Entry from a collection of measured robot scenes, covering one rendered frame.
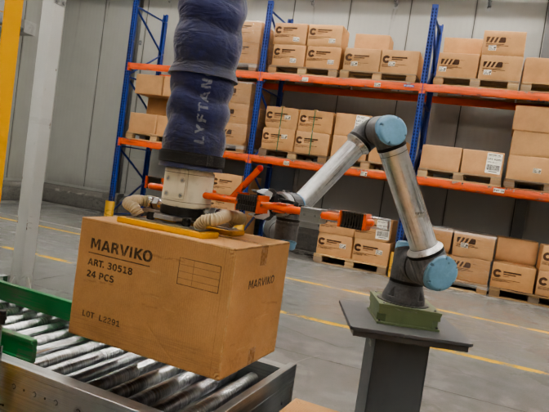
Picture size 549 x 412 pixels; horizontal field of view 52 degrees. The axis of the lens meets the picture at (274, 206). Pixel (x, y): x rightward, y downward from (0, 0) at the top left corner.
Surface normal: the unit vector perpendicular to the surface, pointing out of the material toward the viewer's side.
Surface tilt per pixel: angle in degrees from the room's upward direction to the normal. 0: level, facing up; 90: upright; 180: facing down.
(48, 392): 90
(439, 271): 95
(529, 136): 87
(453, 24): 90
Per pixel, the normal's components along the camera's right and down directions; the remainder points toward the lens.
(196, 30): -0.24, -0.16
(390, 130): 0.23, -0.01
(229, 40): 0.73, -0.11
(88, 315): -0.42, -0.01
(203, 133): 0.48, -0.15
